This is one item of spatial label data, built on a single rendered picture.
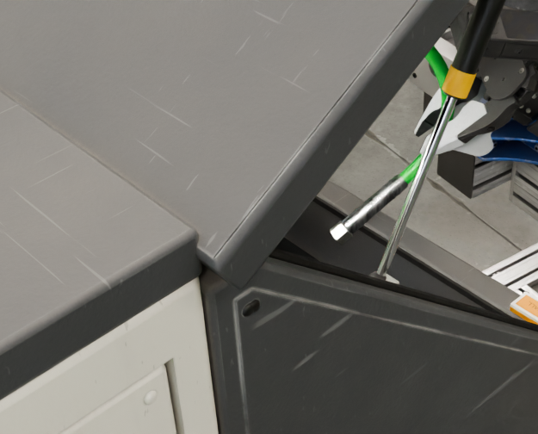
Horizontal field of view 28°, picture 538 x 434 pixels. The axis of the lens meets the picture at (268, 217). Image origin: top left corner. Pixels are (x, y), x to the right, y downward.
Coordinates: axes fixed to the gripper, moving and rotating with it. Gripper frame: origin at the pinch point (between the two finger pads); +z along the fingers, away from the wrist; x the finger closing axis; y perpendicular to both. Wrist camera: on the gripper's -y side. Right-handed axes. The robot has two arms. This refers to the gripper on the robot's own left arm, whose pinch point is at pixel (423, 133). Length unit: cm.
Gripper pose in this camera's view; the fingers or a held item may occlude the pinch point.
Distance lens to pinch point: 113.0
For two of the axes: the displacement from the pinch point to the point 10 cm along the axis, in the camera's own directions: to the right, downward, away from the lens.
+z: -6.7, 5.2, 5.3
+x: -1.2, -7.8, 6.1
